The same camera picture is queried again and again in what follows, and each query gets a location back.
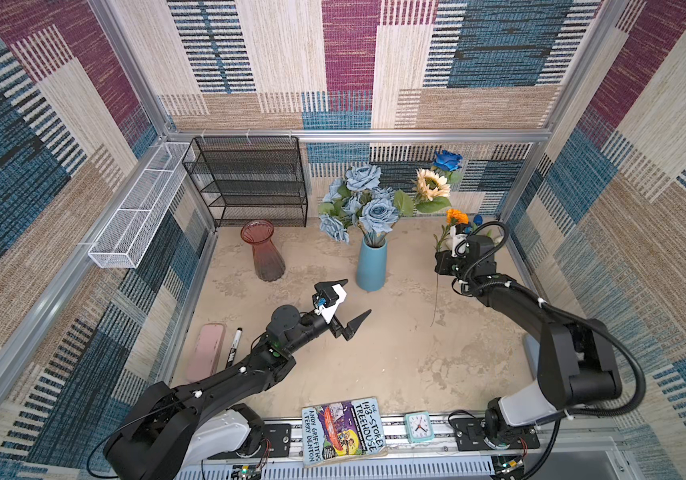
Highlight orange marigold flower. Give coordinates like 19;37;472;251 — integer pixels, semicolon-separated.
431;208;471;325

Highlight blue ceramic vase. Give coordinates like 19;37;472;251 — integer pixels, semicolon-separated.
356;235;388;292

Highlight cream sunflower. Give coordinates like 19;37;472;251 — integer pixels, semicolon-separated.
413;169;451;214

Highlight pale blue rose bouquet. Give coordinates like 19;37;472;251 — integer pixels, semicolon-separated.
318;164;415;248

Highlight dark blue rose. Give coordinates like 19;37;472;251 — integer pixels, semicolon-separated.
432;150;463;185

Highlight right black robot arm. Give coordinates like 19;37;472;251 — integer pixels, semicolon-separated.
435;224;646;448

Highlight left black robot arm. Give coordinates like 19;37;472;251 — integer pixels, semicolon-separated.
103;279;370;479

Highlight red ribbed glass vase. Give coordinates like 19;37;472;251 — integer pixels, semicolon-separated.
240;220;286;282

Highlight tulip bunch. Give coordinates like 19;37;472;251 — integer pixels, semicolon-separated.
462;214;500;243

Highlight black marker pen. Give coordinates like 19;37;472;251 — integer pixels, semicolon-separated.
225;327;243;368

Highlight colourful treehouse book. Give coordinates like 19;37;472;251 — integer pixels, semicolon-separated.
301;397;387;468

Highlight pink pencil case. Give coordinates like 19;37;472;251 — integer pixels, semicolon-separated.
185;323;226;382

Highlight blue grey oval pad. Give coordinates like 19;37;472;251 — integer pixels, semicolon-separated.
523;334;540;379

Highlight small mint alarm clock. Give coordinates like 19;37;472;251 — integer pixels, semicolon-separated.
403;411;435;444

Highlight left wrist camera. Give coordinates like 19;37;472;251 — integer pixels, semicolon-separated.
312;291;347;323

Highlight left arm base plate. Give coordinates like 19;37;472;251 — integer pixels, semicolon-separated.
238;423;292;459

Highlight black wire mesh shelf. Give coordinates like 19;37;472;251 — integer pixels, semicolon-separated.
182;136;308;227

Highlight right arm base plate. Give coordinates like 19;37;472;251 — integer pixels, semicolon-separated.
447;411;541;452

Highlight white wire mesh basket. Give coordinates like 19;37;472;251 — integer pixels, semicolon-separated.
88;142;189;269

